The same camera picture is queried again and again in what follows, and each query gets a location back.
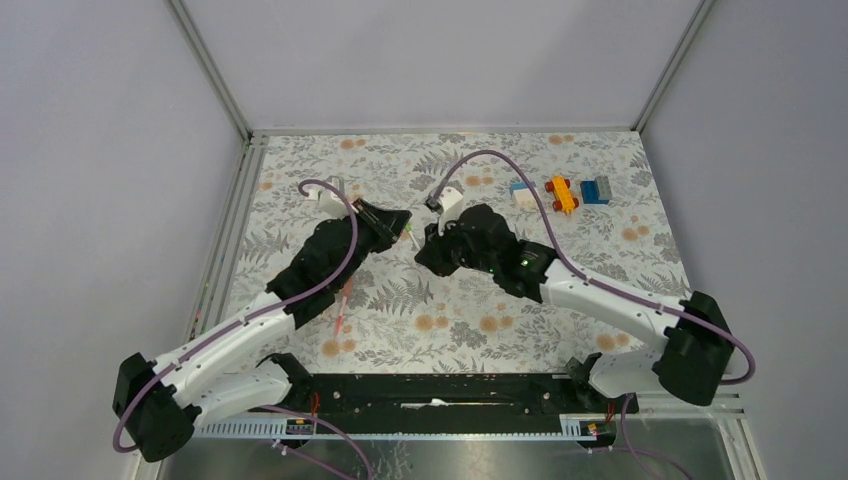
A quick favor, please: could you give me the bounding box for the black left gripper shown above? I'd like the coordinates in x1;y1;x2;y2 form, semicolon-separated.
333;201;414;292

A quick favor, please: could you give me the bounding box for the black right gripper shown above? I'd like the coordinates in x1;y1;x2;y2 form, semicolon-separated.
415;212;499;275

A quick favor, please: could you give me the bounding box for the white green marker pen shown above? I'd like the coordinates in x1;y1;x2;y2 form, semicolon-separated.
404;224;421;250

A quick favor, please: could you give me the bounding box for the red gel pen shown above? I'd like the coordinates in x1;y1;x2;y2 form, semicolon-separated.
334;279;353;336

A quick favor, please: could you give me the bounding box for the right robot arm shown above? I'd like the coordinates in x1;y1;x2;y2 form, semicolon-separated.
415;200;734;412

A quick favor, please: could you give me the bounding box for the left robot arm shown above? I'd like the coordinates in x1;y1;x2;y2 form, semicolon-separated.
112;199;412;463

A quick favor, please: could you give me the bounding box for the blue white toy block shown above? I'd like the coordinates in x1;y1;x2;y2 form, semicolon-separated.
509;182;536;210

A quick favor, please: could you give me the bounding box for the orange toy car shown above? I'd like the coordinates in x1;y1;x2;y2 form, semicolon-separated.
544;176;579;215

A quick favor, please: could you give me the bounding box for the floral patterned table mat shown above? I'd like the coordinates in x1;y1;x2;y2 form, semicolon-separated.
221;132;719;376

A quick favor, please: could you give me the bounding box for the blue grey toy block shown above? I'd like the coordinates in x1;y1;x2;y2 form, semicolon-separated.
580;175;612;205

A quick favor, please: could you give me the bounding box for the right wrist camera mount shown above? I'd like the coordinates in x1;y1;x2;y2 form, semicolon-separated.
425;186;464;235

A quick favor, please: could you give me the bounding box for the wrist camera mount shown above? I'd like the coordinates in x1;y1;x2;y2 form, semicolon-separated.
425;186;464;235
317;188;349;219

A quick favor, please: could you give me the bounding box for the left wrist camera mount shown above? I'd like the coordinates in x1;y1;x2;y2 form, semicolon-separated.
317;188;349;219

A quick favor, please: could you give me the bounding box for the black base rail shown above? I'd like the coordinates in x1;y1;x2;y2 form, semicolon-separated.
279;373;639;431

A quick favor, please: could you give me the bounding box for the white slotted cable duct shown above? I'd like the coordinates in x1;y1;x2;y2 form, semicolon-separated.
193;414;616;443

